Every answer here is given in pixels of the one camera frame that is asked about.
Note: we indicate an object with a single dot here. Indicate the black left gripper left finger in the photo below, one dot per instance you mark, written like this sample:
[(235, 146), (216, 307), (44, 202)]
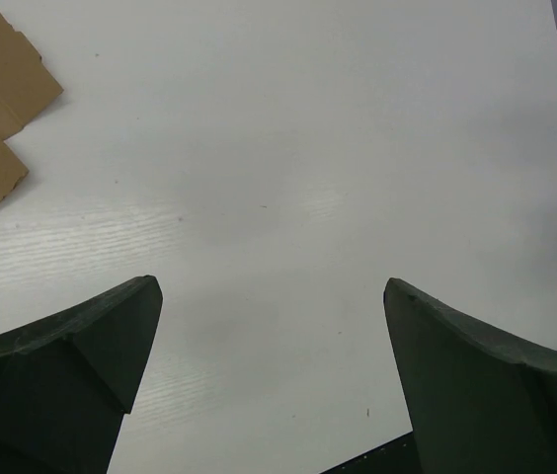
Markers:
[(67, 380)]

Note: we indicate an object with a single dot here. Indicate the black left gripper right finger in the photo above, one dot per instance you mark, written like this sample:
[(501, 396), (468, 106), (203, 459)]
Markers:
[(480, 399)]

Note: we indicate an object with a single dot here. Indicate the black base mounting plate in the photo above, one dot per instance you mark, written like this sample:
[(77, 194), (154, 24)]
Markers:
[(397, 456)]

